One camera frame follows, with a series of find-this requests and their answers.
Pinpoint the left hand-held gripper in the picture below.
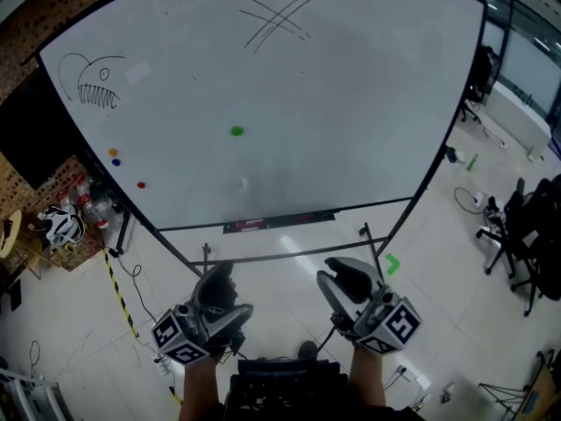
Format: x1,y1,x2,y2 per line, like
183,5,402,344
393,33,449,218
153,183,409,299
151,261,254,366

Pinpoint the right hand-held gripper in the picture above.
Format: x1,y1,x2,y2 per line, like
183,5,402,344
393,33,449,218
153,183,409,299
316,256,423,355

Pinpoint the person's left forearm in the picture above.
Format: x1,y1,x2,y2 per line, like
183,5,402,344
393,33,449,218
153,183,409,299
181,355,227,421

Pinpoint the person's right forearm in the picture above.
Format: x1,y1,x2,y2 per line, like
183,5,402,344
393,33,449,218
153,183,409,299
348,346,389,411

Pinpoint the black metal whiteboard stand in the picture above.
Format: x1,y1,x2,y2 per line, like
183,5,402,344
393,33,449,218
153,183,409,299
116,145,448,280

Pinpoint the white flat floor socket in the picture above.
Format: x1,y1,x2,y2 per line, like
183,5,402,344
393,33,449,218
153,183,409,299
396,364,433,389

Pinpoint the person's dark clothing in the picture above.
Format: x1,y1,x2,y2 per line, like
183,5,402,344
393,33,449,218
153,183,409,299
218,357,426,421

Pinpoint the pile of clear plastic bottles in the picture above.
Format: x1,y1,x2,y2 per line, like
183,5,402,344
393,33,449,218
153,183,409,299
56,171,124,232

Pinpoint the black office chair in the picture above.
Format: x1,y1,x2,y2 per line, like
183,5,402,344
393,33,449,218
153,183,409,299
510,177,561,318
476,177,534,278

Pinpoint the white black helmet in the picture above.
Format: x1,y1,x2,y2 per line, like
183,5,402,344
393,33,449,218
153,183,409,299
39,205,85,250

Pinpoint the black tripod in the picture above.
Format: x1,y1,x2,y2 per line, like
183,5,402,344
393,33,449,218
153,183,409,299
478,382,540,411

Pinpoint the large white whiteboard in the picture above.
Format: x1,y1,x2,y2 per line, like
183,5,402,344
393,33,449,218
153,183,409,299
34,0,488,232

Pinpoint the round wooden table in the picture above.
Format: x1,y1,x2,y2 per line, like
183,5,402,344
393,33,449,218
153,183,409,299
0,210,23,260

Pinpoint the white counter block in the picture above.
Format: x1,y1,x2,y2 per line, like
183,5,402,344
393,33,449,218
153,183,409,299
486,80,552,157

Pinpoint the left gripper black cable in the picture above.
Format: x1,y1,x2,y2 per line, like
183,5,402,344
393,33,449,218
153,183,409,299
223,331,249,361

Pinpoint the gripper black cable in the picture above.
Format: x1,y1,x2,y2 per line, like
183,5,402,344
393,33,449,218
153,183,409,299
223,331,249,361
317,325,337,354

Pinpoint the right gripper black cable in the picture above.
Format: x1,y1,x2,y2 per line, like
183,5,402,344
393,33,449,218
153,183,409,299
317,325,337,354

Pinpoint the black floor cable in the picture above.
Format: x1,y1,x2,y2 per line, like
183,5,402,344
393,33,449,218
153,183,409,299
107,250,159,324

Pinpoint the white adapter with cable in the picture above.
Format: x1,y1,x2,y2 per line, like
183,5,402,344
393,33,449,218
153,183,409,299
453,186,484,214

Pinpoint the black wall screen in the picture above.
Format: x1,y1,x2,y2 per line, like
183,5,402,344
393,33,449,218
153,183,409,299
0,66,89,192

